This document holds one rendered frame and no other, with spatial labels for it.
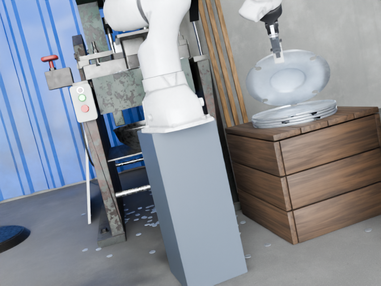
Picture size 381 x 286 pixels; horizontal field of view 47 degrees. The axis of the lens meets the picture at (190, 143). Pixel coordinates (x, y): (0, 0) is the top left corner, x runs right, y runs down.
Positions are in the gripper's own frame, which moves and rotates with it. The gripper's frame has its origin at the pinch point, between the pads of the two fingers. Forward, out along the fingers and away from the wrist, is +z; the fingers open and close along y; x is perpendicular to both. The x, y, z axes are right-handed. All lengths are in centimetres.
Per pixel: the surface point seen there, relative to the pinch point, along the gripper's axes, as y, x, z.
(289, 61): -0.2, -3.1, 4.5
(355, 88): 124, -47, 177
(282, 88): 1.0, 1.1, 18.6
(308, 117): -19.0, -5.9, 11.6
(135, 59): 24, 57, 10
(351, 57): 142, -47, 161
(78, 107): -4, 73, 2
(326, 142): -27.8, -9.9, 14.0
